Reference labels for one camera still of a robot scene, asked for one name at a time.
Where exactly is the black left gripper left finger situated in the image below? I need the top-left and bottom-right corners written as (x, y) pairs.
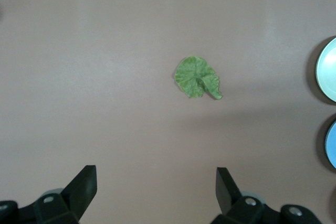
top-left (0, 165), bottom-right (98, 224)

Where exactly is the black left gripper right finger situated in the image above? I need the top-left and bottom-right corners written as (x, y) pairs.
top-left (209, 167), bottom-right (320, 224)

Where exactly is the green lettuce leaf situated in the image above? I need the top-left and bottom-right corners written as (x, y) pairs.
top-left (174, 56), bottom-right (223, 101)

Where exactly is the blue round plate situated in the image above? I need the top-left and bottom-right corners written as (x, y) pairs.
top-left (324, 120), bottom-right (336, 170)

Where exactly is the pale green round plate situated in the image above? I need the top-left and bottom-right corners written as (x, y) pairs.
top-left (316, 37), bottom-right (336, 103)

